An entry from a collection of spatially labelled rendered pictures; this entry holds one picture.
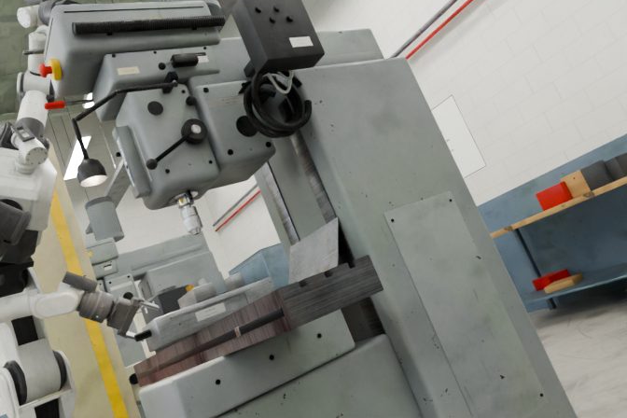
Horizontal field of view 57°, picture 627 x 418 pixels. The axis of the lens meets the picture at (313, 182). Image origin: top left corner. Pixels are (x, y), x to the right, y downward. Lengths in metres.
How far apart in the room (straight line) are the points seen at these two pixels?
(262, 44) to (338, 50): 0.56
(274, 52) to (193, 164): 0.38
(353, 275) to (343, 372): 0.46
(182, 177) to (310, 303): 0.64
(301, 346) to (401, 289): 0.34
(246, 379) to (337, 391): 0.26
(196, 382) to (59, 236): 2.11
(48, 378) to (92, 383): 1.24
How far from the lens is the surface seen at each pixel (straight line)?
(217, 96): 1.75
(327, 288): 1.16
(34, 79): 2.31
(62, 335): 3.30
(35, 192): 1.86
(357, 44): 2.17
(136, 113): 1.68
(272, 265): 8.95
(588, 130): 5.56
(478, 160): 6.26
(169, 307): 2.08
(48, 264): 3.37
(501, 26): 5.94
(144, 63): 1.73
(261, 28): 1.62
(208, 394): 1.43
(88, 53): 1.72
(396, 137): 1.87
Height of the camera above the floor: 0.87
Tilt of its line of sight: 11 degrees up
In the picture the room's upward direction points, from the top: 23 degrees counter-clockwise
